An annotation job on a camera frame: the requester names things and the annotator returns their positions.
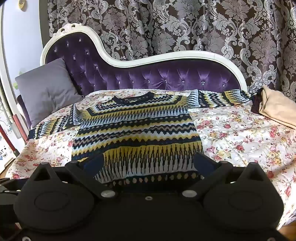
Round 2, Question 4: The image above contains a white printed poster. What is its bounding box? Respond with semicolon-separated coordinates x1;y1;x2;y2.
0;125;17;173

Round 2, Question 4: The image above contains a brown silver damask curtain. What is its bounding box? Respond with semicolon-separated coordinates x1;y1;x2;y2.
47;0;296;100

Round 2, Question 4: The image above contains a yellow navy patterned knit sweater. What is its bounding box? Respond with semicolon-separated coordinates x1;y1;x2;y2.
28;89;255;189

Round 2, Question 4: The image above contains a purple tufted sofa backrest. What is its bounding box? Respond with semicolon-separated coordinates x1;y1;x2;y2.
17;23;248;139

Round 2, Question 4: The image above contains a floral quilted blanket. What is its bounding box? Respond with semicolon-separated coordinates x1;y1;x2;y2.
5;89;296;232

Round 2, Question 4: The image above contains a beige cloth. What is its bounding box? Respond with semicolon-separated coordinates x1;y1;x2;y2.
258;85;296;130

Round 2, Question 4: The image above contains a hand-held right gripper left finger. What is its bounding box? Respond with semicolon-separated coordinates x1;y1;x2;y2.
30;153;116;200

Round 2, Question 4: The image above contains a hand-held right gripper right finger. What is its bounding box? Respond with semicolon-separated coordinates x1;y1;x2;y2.
182;152;269;200

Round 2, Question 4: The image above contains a dark maroon cloth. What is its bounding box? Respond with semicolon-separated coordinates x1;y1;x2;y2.
251;93;263;114

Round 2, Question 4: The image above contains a grey pillow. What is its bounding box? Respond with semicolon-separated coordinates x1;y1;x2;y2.
15;58;83;129

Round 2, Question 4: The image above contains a red stick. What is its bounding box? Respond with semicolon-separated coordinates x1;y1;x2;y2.
13;114;28;144

